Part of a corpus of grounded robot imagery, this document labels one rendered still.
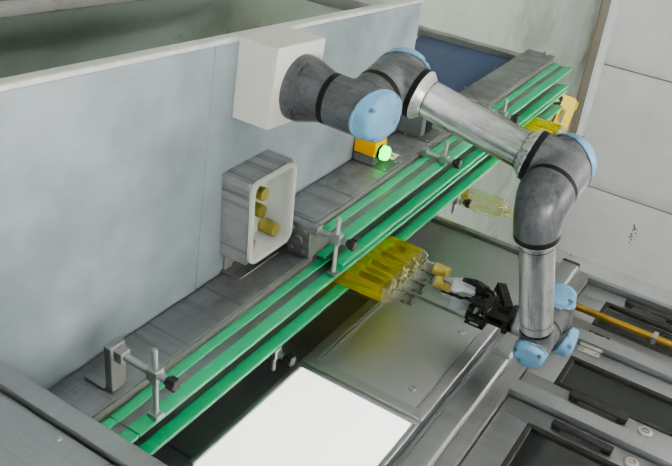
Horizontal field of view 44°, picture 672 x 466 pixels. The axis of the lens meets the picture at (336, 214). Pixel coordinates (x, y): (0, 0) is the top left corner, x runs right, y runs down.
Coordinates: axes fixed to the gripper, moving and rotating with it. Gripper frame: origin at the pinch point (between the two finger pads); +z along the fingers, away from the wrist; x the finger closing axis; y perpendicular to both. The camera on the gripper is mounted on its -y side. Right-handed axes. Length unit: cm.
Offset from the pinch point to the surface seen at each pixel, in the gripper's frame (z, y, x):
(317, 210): 33.9, 13.5, -15.5
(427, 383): -8.3, 23.7, 12.5
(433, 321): 1.9, 0.3, 12.6
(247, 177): 38, 39, -34
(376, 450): -10, 51, 12
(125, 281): 43, 72, -20
